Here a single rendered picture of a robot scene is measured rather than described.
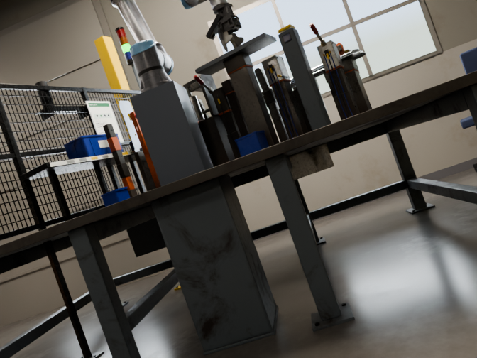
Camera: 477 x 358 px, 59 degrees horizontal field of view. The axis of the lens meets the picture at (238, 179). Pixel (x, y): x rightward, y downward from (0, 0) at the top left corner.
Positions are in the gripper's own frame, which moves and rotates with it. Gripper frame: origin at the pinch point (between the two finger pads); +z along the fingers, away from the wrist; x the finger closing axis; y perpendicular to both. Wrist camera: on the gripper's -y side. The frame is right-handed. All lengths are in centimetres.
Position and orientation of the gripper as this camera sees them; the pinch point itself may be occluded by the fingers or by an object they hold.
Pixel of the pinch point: (231, 52)
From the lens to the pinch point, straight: 198.4
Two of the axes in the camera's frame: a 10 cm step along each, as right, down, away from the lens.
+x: 5.0, -1.7, 8.5
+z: 3.4, 9.4, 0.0
